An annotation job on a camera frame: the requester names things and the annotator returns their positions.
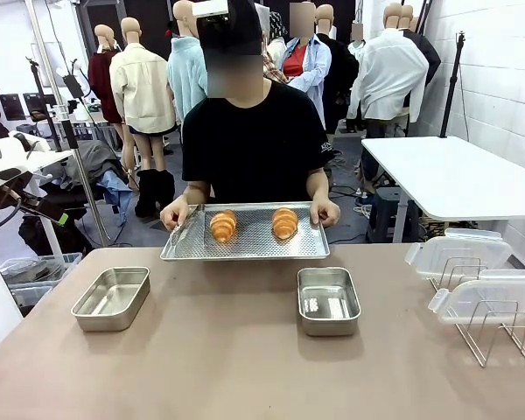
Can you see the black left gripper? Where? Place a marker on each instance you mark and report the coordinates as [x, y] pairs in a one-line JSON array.
[[37, 203]]

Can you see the rectangular steel container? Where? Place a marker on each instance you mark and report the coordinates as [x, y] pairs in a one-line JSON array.
[[111, 299], [329, 302]]

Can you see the golden croissant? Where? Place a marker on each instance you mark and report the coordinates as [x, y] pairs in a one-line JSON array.
[[285, 223], [223, 225]]

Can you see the perforated steel baking tray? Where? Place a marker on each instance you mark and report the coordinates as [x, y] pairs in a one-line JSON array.
[[254, 245]]

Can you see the clear plastic container lid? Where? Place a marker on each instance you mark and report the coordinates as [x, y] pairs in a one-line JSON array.
[[455, 251], [494, 291]]

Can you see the person's right forearm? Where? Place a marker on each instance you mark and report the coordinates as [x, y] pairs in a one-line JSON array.
[[199, 191]]

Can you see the person's left forearm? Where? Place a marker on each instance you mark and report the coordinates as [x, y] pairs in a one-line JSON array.
[[318, 186]]

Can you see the person's right hand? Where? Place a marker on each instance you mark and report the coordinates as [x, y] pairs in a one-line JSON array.
[[175, 216]]

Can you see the person's left hand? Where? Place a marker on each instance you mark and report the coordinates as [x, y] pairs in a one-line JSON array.
[[326, 213]]

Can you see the black fabric bag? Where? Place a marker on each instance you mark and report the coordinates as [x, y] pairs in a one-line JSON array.
[[39, 236]]

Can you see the slanted metal pole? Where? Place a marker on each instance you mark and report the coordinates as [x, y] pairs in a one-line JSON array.
[[81, 175]]

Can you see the clear plastic storage bins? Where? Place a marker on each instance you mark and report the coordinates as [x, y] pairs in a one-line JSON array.
[[48, 267]]

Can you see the white background desk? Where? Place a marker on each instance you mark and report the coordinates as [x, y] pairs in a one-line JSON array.
[[48, 157]]

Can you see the pile of grey blue clothes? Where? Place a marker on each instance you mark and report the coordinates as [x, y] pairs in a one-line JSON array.
[[96, 162]]

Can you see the black light stand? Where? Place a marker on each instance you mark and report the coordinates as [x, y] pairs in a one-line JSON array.
[[44, 114]]

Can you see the small dark monitor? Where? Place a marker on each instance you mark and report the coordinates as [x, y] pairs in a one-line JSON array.
[[13, 107], [37, 107]]

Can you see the black box on stand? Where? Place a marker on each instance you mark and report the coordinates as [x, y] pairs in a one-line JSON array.
[[72, 85]]

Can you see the mannequin in dark red sweater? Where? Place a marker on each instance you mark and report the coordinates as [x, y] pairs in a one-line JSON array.
[[100, 83]]

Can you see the mannequin in cream shirt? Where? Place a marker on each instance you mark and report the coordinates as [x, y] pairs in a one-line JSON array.
[[142, 92]]

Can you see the mannequin in light blue jacket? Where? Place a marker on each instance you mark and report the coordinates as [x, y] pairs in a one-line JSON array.
[[186, 79]]

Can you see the person in black T-shirt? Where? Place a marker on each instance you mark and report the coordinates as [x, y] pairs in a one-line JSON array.
[[254, 144]]

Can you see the mannequin in plaid hoodie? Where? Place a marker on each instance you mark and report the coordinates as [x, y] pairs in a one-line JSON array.
[[271, 65]]

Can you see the person in blue shirt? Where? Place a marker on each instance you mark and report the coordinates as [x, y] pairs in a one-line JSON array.
[[317, 65]]

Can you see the mannequin in black clothes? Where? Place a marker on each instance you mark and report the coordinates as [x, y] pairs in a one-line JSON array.
[[343, 74]]

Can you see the dark plastic stool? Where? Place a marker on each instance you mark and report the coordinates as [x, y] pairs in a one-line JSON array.
[[387, 214]]

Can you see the mannequin in white shirt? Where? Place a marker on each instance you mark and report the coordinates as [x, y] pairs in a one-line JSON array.
[[389, 74]]

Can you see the white rectangular table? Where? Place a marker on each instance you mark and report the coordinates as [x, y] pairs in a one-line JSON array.
[[446, 175]]

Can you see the mannequin in black jacket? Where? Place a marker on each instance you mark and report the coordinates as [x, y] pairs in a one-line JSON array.
[[429, 57]]

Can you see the black camera tripod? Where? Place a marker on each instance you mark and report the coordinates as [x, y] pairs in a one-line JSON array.
[[452, 87]]

